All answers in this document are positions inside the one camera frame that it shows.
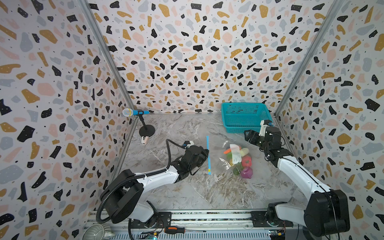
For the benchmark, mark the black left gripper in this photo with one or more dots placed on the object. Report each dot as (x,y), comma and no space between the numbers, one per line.
(203,155)

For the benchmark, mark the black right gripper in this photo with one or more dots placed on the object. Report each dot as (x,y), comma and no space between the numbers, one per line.
(256,138)

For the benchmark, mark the white radish toy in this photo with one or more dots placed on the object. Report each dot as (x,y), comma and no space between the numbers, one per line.
(244,152)

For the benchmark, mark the clear zip top bag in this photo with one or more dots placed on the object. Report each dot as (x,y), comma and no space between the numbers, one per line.
(218,162)

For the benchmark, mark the dark eggplant toy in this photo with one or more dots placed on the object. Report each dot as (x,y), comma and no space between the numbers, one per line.
(237,169)

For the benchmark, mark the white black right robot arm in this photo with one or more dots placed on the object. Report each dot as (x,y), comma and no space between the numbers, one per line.
(327,211)

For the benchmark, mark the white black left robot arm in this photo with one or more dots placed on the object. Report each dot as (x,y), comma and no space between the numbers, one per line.
(122,199)

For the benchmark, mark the teal plastic basket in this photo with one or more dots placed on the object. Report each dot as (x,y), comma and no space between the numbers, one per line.
(240,117)

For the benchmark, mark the pink white small device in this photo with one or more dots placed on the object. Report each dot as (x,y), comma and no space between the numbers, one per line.
(144,140)

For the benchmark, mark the black microphone stand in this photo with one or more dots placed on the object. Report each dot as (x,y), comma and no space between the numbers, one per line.
(145,130)

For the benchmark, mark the blue microphone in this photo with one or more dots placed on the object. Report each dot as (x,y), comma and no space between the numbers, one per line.
(130,112)

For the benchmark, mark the grey tape roll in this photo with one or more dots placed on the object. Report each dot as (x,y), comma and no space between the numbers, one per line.
(313,234)

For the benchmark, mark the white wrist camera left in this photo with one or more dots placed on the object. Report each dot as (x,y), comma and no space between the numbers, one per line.
(187,144)

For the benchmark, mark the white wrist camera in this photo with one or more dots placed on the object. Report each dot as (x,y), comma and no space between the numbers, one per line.
(264,125)
(187,144)

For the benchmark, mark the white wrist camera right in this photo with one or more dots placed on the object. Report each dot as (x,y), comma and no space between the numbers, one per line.
(264,125)

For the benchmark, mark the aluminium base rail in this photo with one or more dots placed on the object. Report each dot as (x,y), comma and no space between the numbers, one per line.
(220,225)

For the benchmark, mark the orange handle screwdriver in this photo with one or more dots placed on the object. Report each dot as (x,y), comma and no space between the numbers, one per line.
(172,230)

